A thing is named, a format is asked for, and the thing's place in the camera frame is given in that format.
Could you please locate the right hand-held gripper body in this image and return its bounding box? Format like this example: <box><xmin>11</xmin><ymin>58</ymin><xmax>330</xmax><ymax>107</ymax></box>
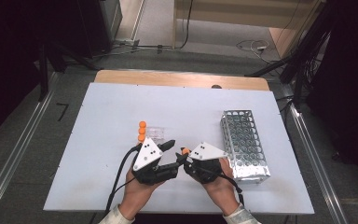
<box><xmin>183</xmin><ymin>142</ymin><xmax>228</xmax><ymax>185</ymax></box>

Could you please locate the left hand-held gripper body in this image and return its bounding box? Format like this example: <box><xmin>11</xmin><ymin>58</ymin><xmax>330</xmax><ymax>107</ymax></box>
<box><xmin>131</xmin><ymin>136</ymin><xmax>180</xmax><ymax>187</ymax></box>

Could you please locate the clear plastic tube rack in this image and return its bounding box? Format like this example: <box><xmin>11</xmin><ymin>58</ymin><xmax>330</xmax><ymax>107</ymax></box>
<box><xmin>145</xmin><ymin>125</ymin><xmax>168</xmax><ymax>146</ymax></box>

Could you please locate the metal test tube rack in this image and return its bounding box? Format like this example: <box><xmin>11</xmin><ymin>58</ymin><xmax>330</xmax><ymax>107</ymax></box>
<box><xmin>219</xmin><ymin>108</ymin><xmax>271</xmax><ymax>185</ymax></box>

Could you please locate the person's left hand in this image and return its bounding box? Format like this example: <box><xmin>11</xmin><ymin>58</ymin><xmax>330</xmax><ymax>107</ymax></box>
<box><xmin>118</xmin><ymin>170</ymin><xmax>166</xmax><ymax>220</ymax></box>

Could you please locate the person's right hand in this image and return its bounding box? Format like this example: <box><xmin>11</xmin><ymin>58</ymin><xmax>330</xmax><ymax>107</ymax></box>
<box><xmin>201</xmin><ymin>158</ymin><xmax>241</xmax><ymax>216</ymax></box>

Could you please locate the wooden table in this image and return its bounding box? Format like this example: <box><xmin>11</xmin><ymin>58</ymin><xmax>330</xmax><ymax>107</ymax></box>
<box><xmin>93</xmin><ymin>69</ymin><xmax>270</xmax><ymax>91</ymax></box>

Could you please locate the black metal stand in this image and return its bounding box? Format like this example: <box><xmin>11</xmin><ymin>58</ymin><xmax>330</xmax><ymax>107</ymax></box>
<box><xmin>36</xmin><ymin>42</ymin><xmax>49</xmax><ymax>103</ymax></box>

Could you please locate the black tripod stand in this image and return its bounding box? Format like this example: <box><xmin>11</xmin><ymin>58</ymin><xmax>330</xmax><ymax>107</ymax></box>
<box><xmin>244</xmin><ymin>0</ymin><xmax>335</xmax><ymax>110</ymax></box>

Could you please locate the dark cabinet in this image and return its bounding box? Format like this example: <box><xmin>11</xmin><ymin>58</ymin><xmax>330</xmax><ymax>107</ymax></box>
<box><xmin>76</xmin><ymin>0</ymin><xmax>123</xmax><ymax>59</ymax></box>

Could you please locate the light wooden cabinet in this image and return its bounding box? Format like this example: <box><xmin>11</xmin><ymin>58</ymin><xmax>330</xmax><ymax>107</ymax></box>
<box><xmin>172</xmin><ymin>0</ymin><xmax>324</xmax><ymax>60</ymax></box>

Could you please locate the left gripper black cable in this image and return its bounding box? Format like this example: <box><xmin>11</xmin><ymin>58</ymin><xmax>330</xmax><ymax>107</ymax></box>
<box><xmin>88</xmin><ymin>144</ymin><xmax>143</xmax><ymax>224</ymax></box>

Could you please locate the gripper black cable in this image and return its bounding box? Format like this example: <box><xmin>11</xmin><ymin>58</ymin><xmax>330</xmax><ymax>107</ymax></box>
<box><xmin>218</xmin><ymin>172</ymin><xmax>245</xmax><ymax>207</ymax></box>
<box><xmin>88</xmin><ymin>144</ymin><xmax>143</xmax><ymax>224</ymax></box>

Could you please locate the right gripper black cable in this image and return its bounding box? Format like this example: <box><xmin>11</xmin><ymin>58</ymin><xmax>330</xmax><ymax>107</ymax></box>
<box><xmin>218</xmin><ymin>172</ymin><xmax>245</xmax><ymax>207</ymax></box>

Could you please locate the metal floor rail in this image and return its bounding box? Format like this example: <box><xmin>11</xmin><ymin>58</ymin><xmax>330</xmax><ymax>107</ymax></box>
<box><xmin>0</xmin><ymin>71</ymin><xmax>61</xmax><ymax>220</ymax></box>
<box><xmin>286</xmin><ymin>102</ymin><xmax>350</xmax><ymax>224</ymax></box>

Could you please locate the white floor cable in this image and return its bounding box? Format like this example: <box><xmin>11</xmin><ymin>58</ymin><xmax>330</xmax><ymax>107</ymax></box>
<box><xmin>235</xmin><ymin>38</ymin><xmax>270</xmax><ymax>61</ymax></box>

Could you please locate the black floor cable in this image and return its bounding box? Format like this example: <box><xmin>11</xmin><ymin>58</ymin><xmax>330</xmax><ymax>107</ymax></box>
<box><xmin>111</xmin><ymin>0</ymin><xmax>195</xmax><ymax>53</ymax></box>

